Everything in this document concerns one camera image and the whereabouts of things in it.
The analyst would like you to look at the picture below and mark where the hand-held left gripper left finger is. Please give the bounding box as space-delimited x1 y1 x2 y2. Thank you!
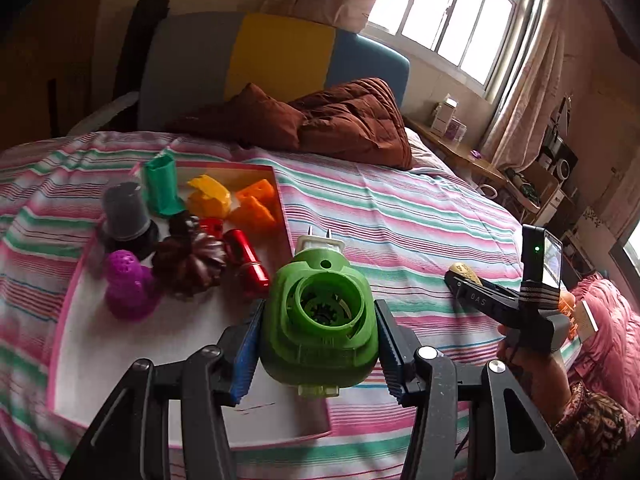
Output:
60 299 267 480

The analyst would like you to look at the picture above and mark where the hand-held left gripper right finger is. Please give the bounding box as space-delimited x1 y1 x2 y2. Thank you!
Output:
374 299 579 480

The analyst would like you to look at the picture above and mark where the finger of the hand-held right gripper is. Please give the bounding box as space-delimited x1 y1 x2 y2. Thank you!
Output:
444 269 525 325

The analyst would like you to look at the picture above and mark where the yellow toy shoe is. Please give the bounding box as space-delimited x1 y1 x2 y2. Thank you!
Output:
449 261 485 287

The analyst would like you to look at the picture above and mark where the green toy chopper lid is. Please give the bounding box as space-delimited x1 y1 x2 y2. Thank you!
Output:
260 234 379 401

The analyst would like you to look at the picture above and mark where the red metallic cylinder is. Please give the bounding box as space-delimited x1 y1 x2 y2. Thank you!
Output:
222 229 271 298

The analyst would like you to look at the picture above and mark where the pink white tray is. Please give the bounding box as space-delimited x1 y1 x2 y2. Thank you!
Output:
46 161 335 448

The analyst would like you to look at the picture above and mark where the brown toy cupcake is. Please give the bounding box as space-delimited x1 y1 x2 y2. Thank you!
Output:
151 214 228 301

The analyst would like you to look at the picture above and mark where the purple perforated toy cup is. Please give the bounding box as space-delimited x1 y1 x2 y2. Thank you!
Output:
104 250 161 321

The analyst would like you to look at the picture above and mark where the orange cheese toy block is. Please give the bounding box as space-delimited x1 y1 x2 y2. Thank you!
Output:
229 178 277 228

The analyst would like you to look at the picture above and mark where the yellow curved toy piece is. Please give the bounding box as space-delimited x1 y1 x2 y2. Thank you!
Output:
186 174 233 218

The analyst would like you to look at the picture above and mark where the green cylinder stand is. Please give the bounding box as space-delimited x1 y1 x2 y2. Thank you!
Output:
141 154 187 218

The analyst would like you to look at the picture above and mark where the black cylinder toy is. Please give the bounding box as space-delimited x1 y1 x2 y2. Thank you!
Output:
97 181 160 258

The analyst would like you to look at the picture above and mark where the person's right hand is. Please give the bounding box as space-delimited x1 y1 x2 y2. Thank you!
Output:
496 326 569 429

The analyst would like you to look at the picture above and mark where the orange ribbed toy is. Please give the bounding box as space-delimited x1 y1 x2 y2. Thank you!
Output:
557 292 581 341

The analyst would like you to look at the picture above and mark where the small tan box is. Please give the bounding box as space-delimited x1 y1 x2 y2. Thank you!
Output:
572 300 601 333

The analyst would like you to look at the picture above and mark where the pink blanket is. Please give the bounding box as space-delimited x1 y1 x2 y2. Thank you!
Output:
570 272 640 391

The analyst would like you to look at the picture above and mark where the cluttered wooden shelf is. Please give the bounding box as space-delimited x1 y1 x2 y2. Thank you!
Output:
505 160 566 226

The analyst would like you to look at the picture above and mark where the wooden bedside desk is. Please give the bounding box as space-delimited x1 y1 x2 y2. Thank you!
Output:
404 116 508 196

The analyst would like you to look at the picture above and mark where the black speaker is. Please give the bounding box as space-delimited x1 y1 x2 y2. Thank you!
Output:
537 137 580 181

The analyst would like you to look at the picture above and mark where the white pillow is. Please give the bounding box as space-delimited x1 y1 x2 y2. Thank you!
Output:
404 125 451 173

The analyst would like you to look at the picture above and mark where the white carton box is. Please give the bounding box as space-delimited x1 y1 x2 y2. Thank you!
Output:
430 96 458 137

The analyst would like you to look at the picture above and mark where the long beige curtain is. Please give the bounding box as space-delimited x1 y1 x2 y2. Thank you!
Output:
482 0 568 171

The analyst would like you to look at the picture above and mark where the brown quilt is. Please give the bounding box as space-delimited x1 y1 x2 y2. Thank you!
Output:
290 77 415 171

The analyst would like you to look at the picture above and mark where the brown pillow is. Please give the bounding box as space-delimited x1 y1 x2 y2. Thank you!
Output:
167 82 308 151

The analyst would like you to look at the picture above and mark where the grey yellow blue headboard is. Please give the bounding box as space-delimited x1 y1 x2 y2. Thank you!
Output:
137 11 411 133

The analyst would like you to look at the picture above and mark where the window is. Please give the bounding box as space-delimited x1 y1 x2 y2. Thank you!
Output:
362 0 526 88

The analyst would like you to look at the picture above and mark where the wooden wardrobe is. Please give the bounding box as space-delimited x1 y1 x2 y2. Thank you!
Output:
0 0 108 151

